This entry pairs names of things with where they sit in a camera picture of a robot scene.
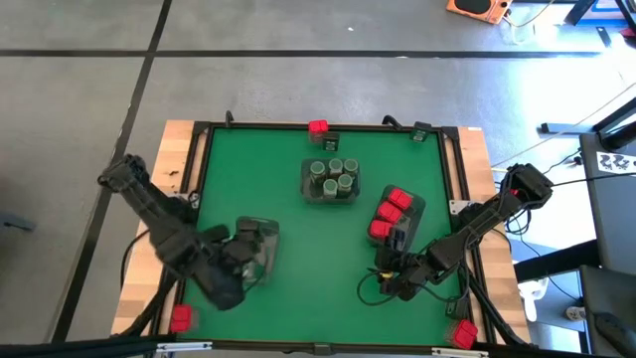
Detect aluminium extrusion bar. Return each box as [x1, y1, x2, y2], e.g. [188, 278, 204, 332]
[430, 346, 491, 358]
[154, 340, 214, 355]

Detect dark grey desk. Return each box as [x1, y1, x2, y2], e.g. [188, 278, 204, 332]
[578, 265, 636, 358]

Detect black computer mouse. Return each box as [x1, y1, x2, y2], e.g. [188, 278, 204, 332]
[593, 310, 636, 357]

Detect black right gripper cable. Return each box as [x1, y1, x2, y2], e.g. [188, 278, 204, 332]
[355, 268, 398, 307]

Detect black rig beam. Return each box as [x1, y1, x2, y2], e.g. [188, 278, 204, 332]
[0, 333, 173, 358]

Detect black power cable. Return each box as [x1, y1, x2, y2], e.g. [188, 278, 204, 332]
[549, 171, 636, 190]

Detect black desk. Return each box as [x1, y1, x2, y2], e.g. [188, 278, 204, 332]
[578, 132, 636, 277]

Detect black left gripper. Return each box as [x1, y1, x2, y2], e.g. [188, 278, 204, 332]
[173, 224, 257, 312]

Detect black cable tangle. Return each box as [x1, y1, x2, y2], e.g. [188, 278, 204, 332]
[501, 203, 536, 238]

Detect white sheet with black marks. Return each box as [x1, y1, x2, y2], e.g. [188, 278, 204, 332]
[594, 150, 636, 176]

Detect wooden table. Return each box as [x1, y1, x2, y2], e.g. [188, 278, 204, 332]
[109, 118, 532, 347]

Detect thin black cable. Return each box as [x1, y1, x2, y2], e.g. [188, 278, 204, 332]
[119, 228, 150, 290]

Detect grey chair foot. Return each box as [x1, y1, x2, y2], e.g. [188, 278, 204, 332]
[0, 211, 37, 234]

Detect black cable conduit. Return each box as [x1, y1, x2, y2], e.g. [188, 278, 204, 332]
[116, 275, 180, 340]
[454, 248, 531, 347]

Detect black desk crossbar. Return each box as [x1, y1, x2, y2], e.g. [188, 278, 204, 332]
[514, 241, 600, 282]

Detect smoky clear plastic bin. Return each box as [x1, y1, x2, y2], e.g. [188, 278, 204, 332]
[366, 184, 427, 255]
[299, 157, 363, 206]
[232, 215, 281, 288]

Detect orange board with black disc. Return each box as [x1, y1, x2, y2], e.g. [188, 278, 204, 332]
[445, 0, 514, 26]

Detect red-lid patterned paprika tin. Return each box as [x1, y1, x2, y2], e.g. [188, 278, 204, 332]
[168, 303, 201, 335]
[376, 200, 403, 224]
[388, 187, 414, 211]
[307, 118, 330, 145]
[445, 317, 480, 351]
[368, 218, 395, 241]

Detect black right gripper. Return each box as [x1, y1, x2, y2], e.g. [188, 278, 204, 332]
[376, 226, 443, 301]

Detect white handheld device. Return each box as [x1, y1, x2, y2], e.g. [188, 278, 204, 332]
[517, 277, 551, 323]

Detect green table mat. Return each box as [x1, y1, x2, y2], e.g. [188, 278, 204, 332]
[191, 127, 463, 345]

